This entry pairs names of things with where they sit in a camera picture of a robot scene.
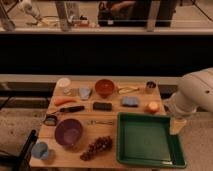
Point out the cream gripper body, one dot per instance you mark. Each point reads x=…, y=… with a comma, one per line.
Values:
x=176, y=125

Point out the dark purple grape bunch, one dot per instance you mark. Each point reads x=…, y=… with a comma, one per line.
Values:
x=99, y=145

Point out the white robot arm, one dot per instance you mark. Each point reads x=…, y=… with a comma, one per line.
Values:
x=195, y=90

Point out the small metal cup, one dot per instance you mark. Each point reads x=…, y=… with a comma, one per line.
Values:
x=150, y=87

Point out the blue plastic cup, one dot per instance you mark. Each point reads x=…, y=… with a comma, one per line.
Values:
x=40, y=151

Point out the orange apple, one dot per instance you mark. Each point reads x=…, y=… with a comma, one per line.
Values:
x=152, y=107

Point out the green plastic tray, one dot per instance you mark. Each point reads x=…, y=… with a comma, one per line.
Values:
x=144, y=140

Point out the black rectangular sponge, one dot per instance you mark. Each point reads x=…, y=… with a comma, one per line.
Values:
x=102, y=106

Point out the red-brown bowl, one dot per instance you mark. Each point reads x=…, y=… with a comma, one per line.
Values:
x=104, y=87

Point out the metal fork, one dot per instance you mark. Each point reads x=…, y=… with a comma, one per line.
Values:
x=94, y=122

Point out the wooden board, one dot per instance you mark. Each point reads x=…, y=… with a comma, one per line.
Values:
x=69, y=156

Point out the light blue cloth piece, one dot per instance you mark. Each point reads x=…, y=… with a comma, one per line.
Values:
x=85, y=92

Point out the purple bowl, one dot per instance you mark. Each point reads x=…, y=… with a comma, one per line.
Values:
x=68, y=132

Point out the clear jar white lid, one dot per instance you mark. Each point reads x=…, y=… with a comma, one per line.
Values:
x=64, y=85

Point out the orange carrot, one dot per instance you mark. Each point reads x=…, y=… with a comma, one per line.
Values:
x=61, y=101

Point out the small black square dish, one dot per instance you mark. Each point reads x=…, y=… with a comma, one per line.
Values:
x=50, y=120

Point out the person in background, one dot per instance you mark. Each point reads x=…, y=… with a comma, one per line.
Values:
x=134, y=13

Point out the black handled knife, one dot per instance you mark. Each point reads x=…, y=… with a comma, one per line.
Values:
x=69, y=110

